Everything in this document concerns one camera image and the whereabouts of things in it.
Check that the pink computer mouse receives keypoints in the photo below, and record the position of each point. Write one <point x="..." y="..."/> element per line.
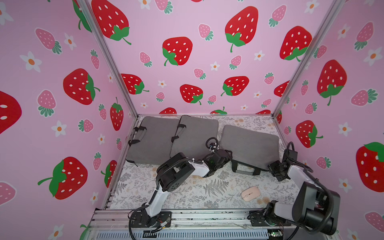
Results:
<point x="250" y="194"/>

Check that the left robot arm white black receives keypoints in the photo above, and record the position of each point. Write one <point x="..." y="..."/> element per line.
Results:
<point x="170" y="176"/>

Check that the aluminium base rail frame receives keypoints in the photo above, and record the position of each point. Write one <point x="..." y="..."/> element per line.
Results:
<point x="113" y="225"/>

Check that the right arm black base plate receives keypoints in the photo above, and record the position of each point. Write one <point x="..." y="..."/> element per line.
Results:
<point x="258" y="219"/>

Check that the floral patterned table mat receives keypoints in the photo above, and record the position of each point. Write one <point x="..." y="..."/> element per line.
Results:
<point x="220" y="191"/>

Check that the grey laptop bag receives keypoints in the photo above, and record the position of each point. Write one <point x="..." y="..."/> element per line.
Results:
<point x="252" y="151"/>
<point x="191" y="136"/>
<point x="152" y="141"/>

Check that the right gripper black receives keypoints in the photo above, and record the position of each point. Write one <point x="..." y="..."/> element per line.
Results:
<point x="276" y="168"/>

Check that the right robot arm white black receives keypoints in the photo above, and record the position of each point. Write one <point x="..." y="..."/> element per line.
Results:
<point x="316" y="208"/>

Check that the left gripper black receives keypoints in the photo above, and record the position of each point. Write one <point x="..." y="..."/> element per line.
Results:
<point x="228" y="157"/>

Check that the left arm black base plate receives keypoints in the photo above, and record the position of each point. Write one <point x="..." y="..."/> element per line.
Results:
<point x="141" y="219"/>

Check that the white ribbed vent strip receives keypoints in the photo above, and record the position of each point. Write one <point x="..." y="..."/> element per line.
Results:
<point x="203" y="235"/>

